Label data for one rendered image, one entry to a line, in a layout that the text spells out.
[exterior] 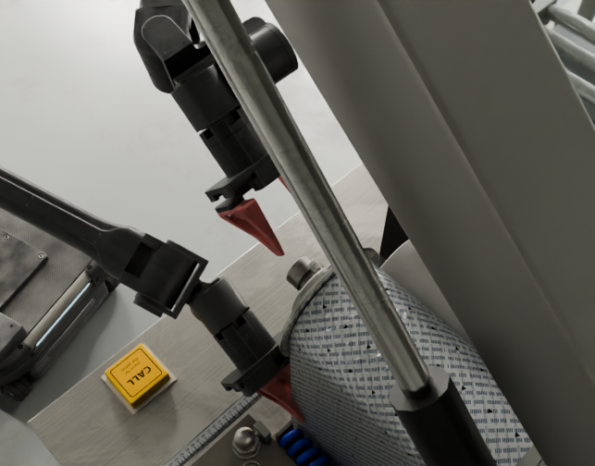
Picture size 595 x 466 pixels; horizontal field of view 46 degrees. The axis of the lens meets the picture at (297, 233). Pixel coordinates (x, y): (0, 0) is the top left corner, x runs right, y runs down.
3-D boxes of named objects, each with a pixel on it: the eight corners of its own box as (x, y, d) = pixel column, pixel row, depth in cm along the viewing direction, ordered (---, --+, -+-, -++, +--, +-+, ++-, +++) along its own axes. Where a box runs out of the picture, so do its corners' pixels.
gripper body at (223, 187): (212, 207, 75) (172, 149, 74) (281, 155, 79) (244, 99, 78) (234, 202, 70) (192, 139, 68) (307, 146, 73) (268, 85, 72)
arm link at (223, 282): (183, 297, 82) (222, 267, 84) (180, 296, 89) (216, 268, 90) (219, 343, 83) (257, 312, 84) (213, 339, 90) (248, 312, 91)
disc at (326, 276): (376, 284, 84) (376, 224, 71) (379, 287, 83) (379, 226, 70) (286, 371, 80) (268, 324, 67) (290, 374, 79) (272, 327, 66)
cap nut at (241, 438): (247, 425, 90) (245, 412, 86) (266, 446, 89) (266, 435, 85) (226, 445, 89) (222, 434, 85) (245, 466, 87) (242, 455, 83)
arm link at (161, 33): (157, 79, 80) (134, 27, 72) (241, 24, 82) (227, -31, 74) (216, 148, 75) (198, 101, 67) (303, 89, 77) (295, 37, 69)
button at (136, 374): (143, 349, 110) (141, 341, 108) (171, 379, 107) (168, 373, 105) (106, 377, 107) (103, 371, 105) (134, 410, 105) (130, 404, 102)
